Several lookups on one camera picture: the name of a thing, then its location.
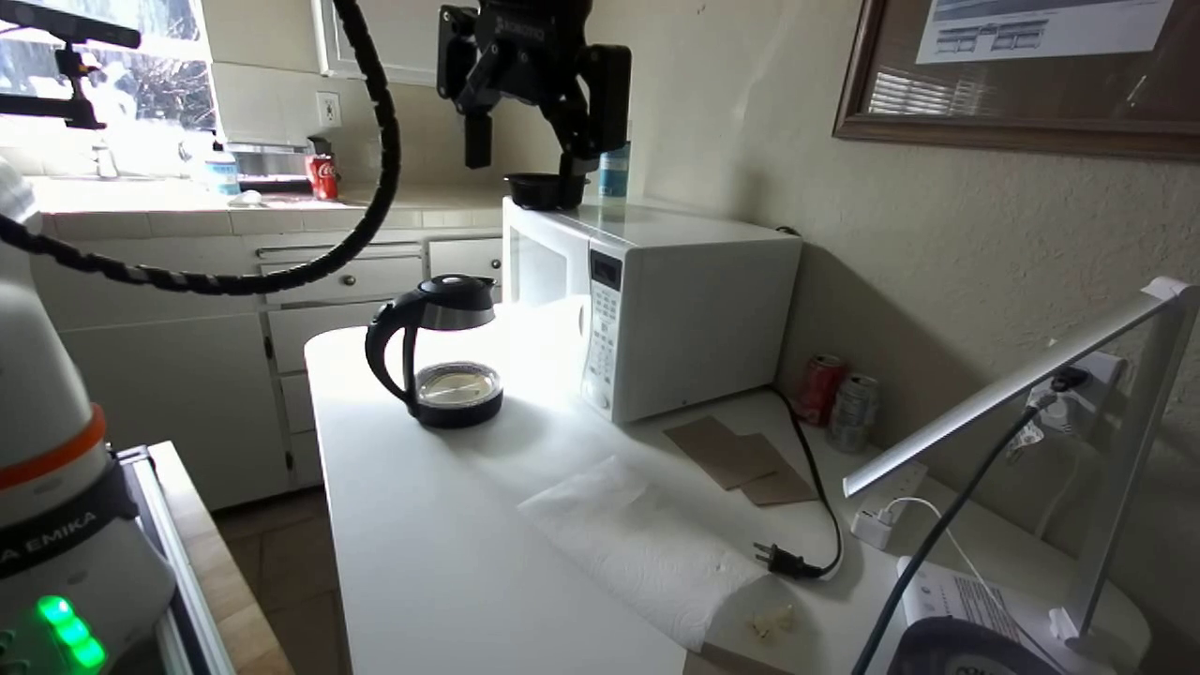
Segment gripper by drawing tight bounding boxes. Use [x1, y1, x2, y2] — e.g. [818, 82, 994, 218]
[436, 0, 634, 210]

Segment black masking tape roll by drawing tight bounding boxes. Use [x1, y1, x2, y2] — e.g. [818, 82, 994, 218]
[503, 172, 588, 212]

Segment microwave door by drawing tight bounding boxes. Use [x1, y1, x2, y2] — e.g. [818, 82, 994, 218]
[503, 201, 593, 312]

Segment white microwave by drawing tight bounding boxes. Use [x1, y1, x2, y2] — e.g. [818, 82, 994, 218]
[502, 195, 804, 426]

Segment blue bottle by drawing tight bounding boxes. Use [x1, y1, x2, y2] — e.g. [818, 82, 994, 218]
[597, 141, 633, 201]

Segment red soda can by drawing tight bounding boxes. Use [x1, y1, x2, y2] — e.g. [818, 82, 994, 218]
[794, 353, 850, 428]
[305, 154, 339, 202]

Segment black glass kettle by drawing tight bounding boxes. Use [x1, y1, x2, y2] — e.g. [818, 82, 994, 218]
[365, 274, 505, 431]

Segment clear plastic bottle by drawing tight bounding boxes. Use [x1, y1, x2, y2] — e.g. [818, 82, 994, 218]
[203, 141, 243, 199]

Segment brown paper napkin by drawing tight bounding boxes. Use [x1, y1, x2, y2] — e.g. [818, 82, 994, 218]
[740, 433, 819, 508]
[663, 415, 785, 492]

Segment window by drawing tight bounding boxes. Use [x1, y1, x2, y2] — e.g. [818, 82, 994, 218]
[0, 0, 218, 134]

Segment silver can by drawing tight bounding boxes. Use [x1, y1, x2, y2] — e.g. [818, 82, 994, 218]
[827, 374, 881, 456]

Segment kitchen cabinet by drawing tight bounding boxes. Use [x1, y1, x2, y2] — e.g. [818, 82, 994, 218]
[28, 201, 507, 513]

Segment white paper towel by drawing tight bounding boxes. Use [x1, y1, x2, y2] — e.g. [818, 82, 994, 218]
[517, 456, 772, 653]

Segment framed picture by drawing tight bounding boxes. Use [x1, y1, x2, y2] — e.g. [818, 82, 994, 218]
[832, 0, 1200, 163]

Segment white desk lamp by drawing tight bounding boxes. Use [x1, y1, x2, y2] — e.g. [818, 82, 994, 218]
[841, 276, 1200, 659]

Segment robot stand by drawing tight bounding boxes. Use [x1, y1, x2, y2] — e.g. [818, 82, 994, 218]
[111, 440, 297, 675]

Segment white and black device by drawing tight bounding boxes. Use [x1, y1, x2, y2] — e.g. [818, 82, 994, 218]
[885, 556, 1074, 675]

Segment black cable with plug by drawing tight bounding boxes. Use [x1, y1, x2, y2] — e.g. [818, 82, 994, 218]
[754, 388, 846, 581]

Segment camera on mount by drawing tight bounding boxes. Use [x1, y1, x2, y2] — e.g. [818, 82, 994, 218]
[0, 0, 143, 131]

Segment white charger with cable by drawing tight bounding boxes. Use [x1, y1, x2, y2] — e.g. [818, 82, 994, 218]
[850, 495, 995, 601]

